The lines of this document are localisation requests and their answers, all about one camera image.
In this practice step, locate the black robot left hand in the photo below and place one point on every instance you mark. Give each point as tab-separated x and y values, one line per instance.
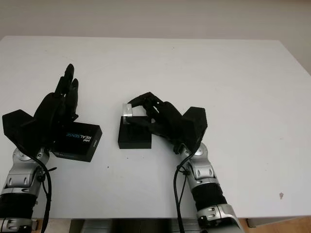
48	111

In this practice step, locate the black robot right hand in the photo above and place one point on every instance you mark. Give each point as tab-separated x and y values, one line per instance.
170	121

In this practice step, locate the silver depth camera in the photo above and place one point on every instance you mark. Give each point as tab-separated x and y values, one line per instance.
128	110

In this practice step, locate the black Intel RealSense box lid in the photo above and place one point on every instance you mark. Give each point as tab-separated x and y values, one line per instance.
80	140

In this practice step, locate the grey robot torso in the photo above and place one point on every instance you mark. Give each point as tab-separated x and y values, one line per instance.
133	227

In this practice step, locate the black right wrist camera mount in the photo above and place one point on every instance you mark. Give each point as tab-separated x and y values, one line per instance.
198	121

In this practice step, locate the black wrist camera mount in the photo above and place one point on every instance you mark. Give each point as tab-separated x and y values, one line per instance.
14	123
198	121

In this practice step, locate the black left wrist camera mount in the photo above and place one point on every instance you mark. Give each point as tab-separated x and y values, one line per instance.
14	123

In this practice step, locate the black camera box base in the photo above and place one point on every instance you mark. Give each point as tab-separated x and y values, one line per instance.
133	139

